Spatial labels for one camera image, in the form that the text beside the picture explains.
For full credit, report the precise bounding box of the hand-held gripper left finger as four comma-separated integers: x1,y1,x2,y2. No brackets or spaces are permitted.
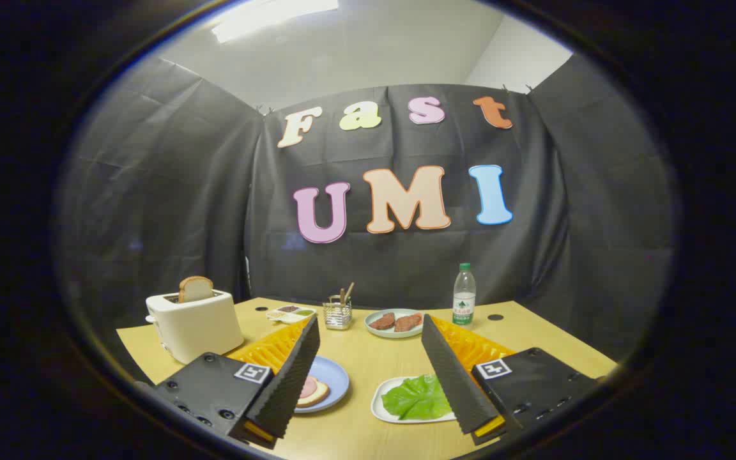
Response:
151,315,321,448

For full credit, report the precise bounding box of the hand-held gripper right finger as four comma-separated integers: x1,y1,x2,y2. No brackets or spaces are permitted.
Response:
420,313,601,446

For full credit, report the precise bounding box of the green lettuce leaf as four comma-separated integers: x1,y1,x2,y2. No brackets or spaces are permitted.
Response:
381,374,453,421

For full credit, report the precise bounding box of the bread slice under ham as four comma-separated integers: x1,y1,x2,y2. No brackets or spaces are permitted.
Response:
296,377,331,408

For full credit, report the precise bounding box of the blue plate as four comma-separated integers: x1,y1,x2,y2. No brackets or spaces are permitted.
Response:
295,355,350,414

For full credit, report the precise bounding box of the white divided condiment dish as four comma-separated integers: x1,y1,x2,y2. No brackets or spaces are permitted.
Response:
265,305,316,325

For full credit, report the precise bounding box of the pale green plate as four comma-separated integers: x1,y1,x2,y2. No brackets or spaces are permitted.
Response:
365,309,426,339

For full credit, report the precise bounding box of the white rounded square plate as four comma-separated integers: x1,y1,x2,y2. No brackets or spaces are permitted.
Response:
371,376,458,424

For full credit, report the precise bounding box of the metal mesh utensil holder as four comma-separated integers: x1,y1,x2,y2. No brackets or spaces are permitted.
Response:
323,297,353,331

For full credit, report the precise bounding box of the clear plastic water bottle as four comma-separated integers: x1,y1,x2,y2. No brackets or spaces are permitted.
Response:
452,263,477,326

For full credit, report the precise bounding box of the white toaster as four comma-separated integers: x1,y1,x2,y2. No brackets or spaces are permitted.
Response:
145,289,245,365

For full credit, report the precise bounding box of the toasted bread slice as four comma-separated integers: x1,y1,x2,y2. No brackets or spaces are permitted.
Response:
178,276,214,303

